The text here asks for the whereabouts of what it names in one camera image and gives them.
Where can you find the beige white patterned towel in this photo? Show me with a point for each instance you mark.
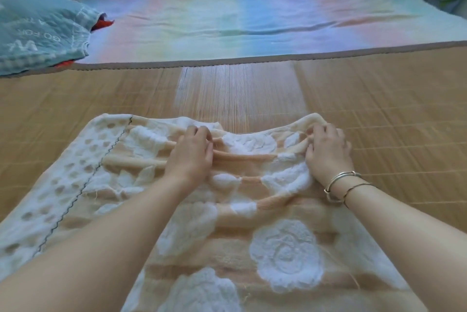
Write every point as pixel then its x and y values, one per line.
pixel 219 242

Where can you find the brown bamboo sleeping mat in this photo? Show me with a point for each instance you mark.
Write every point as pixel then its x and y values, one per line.
pixel 383 104

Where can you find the person's right hand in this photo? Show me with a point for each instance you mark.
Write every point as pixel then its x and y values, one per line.
pixel 328 158

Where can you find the red cloth under pillow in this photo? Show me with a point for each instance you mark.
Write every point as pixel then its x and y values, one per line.
pixel 104 24

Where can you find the teal quilted pillow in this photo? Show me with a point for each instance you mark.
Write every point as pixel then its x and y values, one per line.
pixel 40 34

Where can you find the person's right forearm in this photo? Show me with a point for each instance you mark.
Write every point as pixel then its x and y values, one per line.
pixel 408 235

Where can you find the person's left forearm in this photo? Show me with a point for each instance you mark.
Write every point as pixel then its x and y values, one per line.
pixel 73 249

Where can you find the person's left hand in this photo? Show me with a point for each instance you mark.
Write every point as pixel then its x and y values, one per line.
pixel 191 158

